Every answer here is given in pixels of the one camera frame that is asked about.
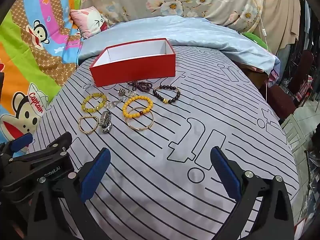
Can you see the colourful monkey printed blanket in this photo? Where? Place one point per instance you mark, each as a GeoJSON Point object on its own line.
{"type": "Point", "coordinates": [30, 62]}

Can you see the red cardboard box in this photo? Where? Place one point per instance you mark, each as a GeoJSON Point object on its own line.
{"type": "Point", "coordinates": [130, 72]}

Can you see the green plastic object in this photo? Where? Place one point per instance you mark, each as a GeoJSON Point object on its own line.
{"type": "Point", "coordinates": [255, 38]}

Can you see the grey striped bed sheet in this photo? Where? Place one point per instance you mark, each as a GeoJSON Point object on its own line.
{"type": "Point", "coordinates": [175, 130]}

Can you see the gold bangle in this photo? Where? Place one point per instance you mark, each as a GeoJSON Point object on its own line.
{"type": "Point", "coordinates": [141, 129]}

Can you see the beige curtain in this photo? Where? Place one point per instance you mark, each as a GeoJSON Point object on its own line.
{"type": "Point", "coordinates": [280, 10]}

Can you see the light blue blanket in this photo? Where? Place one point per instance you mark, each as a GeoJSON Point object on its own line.
{"type": "Point", "coordinates": [187, 32]}

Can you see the dark red chair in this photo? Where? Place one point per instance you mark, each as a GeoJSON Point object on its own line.
{"type": "Point", "coordinates": [282, 100]}

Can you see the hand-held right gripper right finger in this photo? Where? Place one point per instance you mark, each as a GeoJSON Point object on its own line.
{"type": "Point", "coordinates": [225, 175]}

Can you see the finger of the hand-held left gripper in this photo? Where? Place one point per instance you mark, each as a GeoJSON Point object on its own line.
{"type": "Point", "coordinates": [50, 152]}
{"type": "Point", "coordinates": [21, 141]}

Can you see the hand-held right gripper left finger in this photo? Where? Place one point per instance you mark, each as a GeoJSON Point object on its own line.
{"type": "Point", "coordinates": [96, 175]}

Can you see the pink cartoon pillow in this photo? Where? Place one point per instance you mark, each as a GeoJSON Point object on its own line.
{"type": "Point", "coordinates": [87, 22]}

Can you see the beige floral quilt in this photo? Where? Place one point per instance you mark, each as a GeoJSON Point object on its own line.
{"type": "Point", "coordinates": [200, 0]}

